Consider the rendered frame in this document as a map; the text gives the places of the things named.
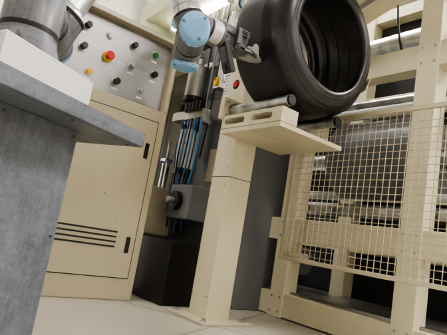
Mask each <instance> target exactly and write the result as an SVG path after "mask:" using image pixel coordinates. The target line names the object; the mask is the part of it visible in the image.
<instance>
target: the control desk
mask: <svg viewBox="0 0 447 335"><path fill-rule="evenodd" d="M83 21H84V29H83V30H82V31H81V33H80V35H79V36H78V37H77V38H76V40H75V41H74V50H73V53H72V56H71V57H70V59H68V61H66V62H65V63H64V65H65V66H67V67H69V68H70V69H72V70H73V71H75V72H77V73H78V74H80V75H81V76H83V77H85V78H86V79H88V80H89V81H91V82H93V87H92V92H91V95H90V101H89V104H88V105H89V106H91V107H93V108H95V109H97V110H99V111H101V112H102V113H104V114H106V115H108V116H110V117H112V118H114V119H116V120H118V121H120V122H122V123H124V124H126V125H128V126H130V127H132V128H134V129H136V130H138V131H140V132H142V133H144V134H145V139H144V145H143V147H142V148H139V147H130V146H114V145H105V144H89V143H80V142H76V145H75V149H74V154H73V159H72V162H71V168H70V171H69V176H68V179H67V185H66V188H65V194H64V197H63V202H62V205H61V211H60V214H59V220H58V223H57V228H56V232H55V237H54V241H53V246H52V249H51V254H50V258H49V263H48V267H47V271H46V275H45V280H44V284H43V289H42V293H41V296H54V297H67V298H90V299H103V300H127V301H129V300H130V297H131V294H132V287H133V284H134V277H135V273H136V267H137V263H138V257H139V253H140V247H141V243H142V237H143V233H144V227H145V223H146V217H147V213H148V207H149V203H150V196H151V193H152V186H153V183H154V176H155V173H156V166H157V163H158V156H159V153H160V146H161V143H162V136H163V133H164V126H165V122H166V116H167V113H168V107H169V103H170V97H171V93H172V87H173V83H174V77H175V73H176V70H175V69H174V68H172V66H171V58H172V53H173V48H174V41H173V40H172V39H169V38H168V37H165V36H163V35H161V34H159V33H157V32H155V31H153V30H151V29H149V28H147V27H144V26H142V25H140V24H138V23H136V22H134V21H132V20H130V19H128V18H126V17H123V16H122V15H119V14H118V13H115V12H114V11H111V10H110V9H107V8H106V7H103V6H101V5H99V4H97V3H94V4H93V5H92V7H91V8H90V9H89V10H88V12H87V13H86V15H85V16H84V17H83Z"/></svg>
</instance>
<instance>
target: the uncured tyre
mask: <svg viewBox="0 0 447 335"><path fill-rule="evenodd" d="M239 27H241V28H242V29H245V30H246V31H248V32H250V33H251V34H250V38H249V40H248V44H247V47H248V46H251V47H253V46H254V44H257V45H258V46H259V57H260V58H261V63H251V62H246V61H242V60H237V59H236V63H237V68H238V71H239V75H240V76H241V80H242V82H243V84H244V86H245V88H246V90H247V92H248V93H249V95H250V96H251V98H252V99H253V101H254V102H255V101H259V100H265V99H268V98H274V97H278V96H284V95H287V94H293V95H294V96H295V97H296V103H295V105H294V106H288V108H290V109H292V110H294V111H296V112H298V113H299V115H298V120H297V121H298V122H302V121H308V120H316V119H322V118H330V117H333V116H336V115H338V114H340V113H342V112H344V111H345V110H347V109H349V108H350V107H351V106H352V105H353V104H354V103H355V101H356V100H357V98H358V97H359V94H360V93H361V91H362V89H363V87H364V85H365V82H366V81H367V77H368V74H369V68H370V62H371V45H370V39H369V32H368V28H367V24H366V21H365V18H364V15H363V12H362V11H361V8H360V6H359V4H358V2H357V0H248V1H247V2H246V4H245V5H244V6H243V9H242V10H241V13H240V14H239V17H238V20H237V25H236V28H239ZM300 35H301V38H302V39H303V42H304V45H305V49H306V52H307V61H308V65H307V62H306V60H305V57H304V54H303V50H302V47H301V39H300Z"/></svg>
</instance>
